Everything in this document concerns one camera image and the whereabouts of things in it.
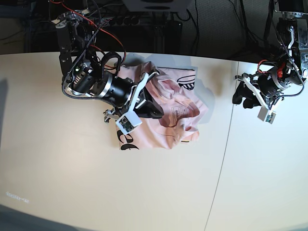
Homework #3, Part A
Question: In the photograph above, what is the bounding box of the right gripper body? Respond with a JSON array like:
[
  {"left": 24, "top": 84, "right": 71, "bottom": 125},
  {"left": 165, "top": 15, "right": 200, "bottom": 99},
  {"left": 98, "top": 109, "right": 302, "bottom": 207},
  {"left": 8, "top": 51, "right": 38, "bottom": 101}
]
[{"left": 103, "top": 70, "right": 159, "bottom": 123}]

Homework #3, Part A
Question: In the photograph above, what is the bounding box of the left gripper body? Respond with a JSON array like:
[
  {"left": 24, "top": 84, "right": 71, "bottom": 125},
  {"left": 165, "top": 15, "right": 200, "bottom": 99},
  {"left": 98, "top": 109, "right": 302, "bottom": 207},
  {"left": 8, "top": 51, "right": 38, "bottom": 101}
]
[{"left": 234, "top": 72, "right": 284, "bottom": 111}]

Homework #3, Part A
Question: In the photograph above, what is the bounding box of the pink T-shirt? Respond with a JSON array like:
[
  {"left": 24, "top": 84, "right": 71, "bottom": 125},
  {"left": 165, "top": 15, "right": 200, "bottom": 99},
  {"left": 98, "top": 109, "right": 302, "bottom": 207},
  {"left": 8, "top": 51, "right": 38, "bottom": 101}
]
[{"left": 116, "top": 68, "right": 208, "bottom": 150}]

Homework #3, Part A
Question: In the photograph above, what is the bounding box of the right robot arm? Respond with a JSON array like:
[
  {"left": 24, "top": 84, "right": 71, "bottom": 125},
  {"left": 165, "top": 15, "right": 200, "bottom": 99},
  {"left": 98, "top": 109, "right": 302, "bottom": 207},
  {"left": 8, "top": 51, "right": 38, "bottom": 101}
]
[{"left": 49, "top": 0, "right": 164, "bottom": 128}]

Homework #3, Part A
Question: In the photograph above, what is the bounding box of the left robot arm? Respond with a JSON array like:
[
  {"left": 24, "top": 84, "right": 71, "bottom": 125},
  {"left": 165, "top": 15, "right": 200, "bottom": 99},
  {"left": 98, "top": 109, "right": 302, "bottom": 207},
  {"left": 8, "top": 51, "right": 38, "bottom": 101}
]
[{"left": 232, "top": 0, "right": 308, "bottom": 110}]

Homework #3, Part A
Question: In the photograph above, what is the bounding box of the black power adapter box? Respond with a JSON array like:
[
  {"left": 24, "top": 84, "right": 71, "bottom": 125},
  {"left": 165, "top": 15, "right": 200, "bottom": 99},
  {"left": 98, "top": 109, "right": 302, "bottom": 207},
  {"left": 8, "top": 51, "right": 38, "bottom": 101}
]
[{"left": 165, "top": 20, "right": 182, "bottom": 54}]

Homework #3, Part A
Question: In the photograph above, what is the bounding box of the black power strip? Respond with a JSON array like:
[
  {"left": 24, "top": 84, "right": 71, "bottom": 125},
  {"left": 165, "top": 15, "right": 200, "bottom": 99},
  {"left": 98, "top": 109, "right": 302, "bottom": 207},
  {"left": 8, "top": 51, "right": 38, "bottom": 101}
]
[{"left": 107, "top": 15, "right": 140, "bottom": 26}]

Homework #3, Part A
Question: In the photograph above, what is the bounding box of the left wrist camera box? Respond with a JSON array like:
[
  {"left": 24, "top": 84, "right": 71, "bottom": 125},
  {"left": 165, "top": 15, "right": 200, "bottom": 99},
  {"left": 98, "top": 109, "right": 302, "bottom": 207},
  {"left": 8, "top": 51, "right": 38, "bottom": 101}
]
[{"left": 257, "top": 107, "right": 277, "bottom": 124}]

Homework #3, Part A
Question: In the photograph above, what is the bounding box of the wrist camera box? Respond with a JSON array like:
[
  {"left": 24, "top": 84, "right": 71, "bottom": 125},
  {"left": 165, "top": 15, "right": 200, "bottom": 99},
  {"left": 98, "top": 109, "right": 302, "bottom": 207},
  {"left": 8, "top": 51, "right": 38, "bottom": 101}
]
[
  {"left": 115, "top": 111, "right": 142, "bottom": 135},
  {"left": 257, "top": 107, "right": 277, "bottom": 124}
]

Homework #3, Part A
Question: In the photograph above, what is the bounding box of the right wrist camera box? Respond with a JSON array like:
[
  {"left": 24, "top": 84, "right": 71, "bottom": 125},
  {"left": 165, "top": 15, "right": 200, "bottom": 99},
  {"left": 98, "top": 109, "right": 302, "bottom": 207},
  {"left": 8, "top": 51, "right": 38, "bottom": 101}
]
[{"left": 115, "top": 111, "right": 142, "bottom": 135}]

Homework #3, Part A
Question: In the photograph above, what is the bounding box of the black floor cable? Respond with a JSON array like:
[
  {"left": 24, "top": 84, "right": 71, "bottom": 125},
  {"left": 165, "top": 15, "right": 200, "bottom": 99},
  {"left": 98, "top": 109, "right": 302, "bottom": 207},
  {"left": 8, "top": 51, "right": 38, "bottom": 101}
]
[{"left": 240, "top": 0, "right": 265, "bottom": 56}]

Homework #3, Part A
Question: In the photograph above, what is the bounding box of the aluminium table leg post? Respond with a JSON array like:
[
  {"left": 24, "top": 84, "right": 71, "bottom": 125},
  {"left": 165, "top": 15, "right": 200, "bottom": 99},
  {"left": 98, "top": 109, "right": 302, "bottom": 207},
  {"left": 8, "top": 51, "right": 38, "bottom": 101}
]
[{"left": 154, "top": 25, "right": 165, "bottom": 54}]

